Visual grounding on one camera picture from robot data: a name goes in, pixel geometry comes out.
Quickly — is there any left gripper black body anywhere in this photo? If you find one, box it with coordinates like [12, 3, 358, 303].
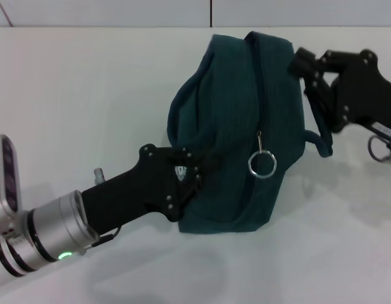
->
[81, 144, 201, 235]

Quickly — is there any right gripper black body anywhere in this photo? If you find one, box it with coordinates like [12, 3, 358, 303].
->
[330, 49, 391, 133]

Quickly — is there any dark teal insulated bag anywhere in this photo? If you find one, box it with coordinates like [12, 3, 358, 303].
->
[168, 30, 334, 235]

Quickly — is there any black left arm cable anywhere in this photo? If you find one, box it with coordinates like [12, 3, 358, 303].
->
[90, 226, 122, 248]

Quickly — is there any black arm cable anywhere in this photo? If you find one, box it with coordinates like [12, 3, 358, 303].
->
[368, 132, 391, 164]
[90, 226, 122, 248]

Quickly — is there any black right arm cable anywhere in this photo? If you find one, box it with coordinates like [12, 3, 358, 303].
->
[368, 132, 391, 164]

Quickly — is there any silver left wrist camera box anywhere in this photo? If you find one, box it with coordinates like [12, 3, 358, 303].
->
[0, 134, 24, 220]

